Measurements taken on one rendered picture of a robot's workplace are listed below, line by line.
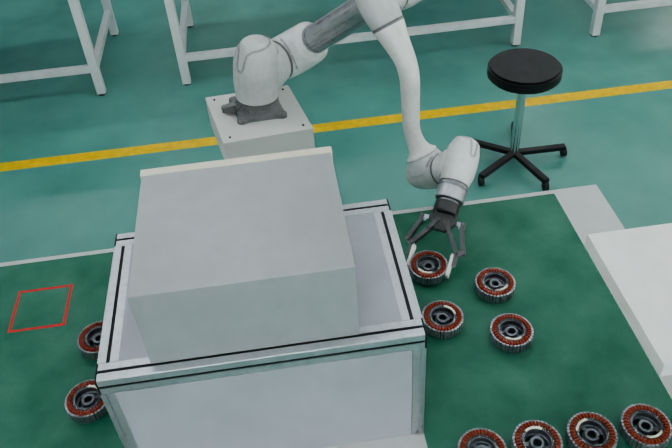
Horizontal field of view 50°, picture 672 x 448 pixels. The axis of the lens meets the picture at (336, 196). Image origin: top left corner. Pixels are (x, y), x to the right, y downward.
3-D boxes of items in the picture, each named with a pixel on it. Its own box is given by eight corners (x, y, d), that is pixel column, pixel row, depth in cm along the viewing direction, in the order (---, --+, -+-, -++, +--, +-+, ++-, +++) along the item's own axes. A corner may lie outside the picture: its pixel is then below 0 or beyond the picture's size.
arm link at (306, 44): (253, 49, 268) (293, 29, 281) (274, 88, 270) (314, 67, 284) (391, -45, 208) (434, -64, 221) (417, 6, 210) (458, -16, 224)
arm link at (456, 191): (440, 187, 224) (435, 204, 222) (437, 176, 215) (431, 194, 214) (469, 193, 220) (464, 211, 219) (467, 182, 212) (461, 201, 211)
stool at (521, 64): (456, 136, 391) (462, 42, 355) (545, 125, 394) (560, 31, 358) (485, 201, 349) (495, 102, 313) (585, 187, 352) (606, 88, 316)
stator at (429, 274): (416, 253, 218) (416, 245, 215) (452, 263, 214) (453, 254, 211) (403, 280, 210) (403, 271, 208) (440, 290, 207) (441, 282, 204)
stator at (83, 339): (75, 361, 196) (71, 352, 193) (86, 328, 204) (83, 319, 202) (116, 360, 195) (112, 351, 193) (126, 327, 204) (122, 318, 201)
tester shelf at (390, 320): (120, 247, 182) (115, 233, 179) (387, 211, 186) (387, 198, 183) (99, 395, 148) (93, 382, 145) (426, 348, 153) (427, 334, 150)
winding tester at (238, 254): (159, 235, 178) (140, 169, 165) (336, 212, 180) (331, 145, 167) (149, 364, 148) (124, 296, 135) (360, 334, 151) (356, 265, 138)
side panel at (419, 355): (389, 342, 195) (388, 257, 174) (400, 340, 195) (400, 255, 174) (411, 434, 173) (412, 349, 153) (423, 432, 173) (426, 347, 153)
